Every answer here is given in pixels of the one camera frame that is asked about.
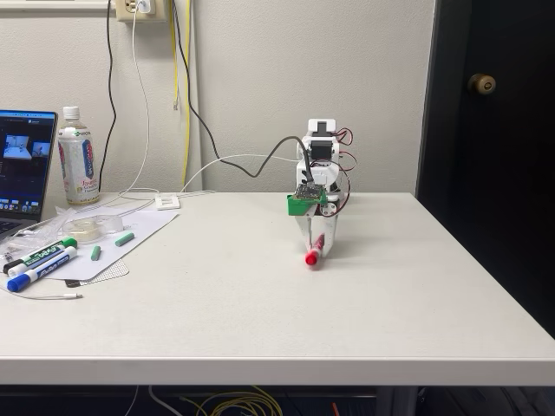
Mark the red Expo marker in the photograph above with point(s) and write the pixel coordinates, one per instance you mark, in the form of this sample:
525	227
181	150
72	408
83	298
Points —
311	258

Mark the green Expo marker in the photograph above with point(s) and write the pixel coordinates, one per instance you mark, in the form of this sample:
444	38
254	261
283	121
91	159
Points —
43	256

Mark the blue Expo marker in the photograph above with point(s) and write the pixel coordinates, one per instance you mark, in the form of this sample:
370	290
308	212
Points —
17	283

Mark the black Expo marker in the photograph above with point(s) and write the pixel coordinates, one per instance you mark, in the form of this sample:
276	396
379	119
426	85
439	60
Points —
11	264

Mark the white adapter box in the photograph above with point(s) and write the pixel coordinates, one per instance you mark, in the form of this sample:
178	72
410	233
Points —
167	202

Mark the white paper sheet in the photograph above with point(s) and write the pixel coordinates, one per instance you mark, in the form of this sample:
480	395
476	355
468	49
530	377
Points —
143	225

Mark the black door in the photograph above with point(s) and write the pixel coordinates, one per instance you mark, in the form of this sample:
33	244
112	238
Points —
498	173

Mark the green cylindrical cap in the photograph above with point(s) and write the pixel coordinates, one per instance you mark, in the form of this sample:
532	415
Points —
124	239
95	253

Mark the brass door knob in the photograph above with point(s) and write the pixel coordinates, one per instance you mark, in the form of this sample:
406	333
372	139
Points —
481	84

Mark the grey table leg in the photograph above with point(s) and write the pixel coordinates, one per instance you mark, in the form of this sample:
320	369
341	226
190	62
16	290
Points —
396	403

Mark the clear round lid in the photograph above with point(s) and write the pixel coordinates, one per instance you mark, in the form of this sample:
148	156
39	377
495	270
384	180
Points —
113	224

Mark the white mesh mat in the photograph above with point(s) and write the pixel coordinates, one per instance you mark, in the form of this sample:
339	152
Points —
115	273

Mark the clear dish cream content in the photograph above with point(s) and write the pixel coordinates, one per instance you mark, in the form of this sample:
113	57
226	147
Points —
82	229

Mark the plastic drink bottle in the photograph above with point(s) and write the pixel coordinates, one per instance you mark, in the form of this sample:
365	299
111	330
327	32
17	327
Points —
78	164

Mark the small black card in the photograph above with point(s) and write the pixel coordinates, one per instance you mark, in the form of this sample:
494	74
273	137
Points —
72	283

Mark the white charger plug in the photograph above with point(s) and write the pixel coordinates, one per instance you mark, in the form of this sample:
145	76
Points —
145	5

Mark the clear plastic bags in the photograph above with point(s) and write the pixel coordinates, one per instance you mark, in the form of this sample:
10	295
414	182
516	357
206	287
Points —
47	225

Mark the grey laptop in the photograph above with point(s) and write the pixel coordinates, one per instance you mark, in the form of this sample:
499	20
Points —
21	173

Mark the green camera mount with board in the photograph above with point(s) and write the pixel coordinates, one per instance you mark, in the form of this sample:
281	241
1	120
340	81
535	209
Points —
299	208

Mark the beige wall outlet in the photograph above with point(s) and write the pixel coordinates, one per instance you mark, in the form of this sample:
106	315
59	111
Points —
126	12

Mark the white wall rail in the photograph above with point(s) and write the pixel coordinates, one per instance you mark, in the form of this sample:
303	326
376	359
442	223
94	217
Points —
52	5

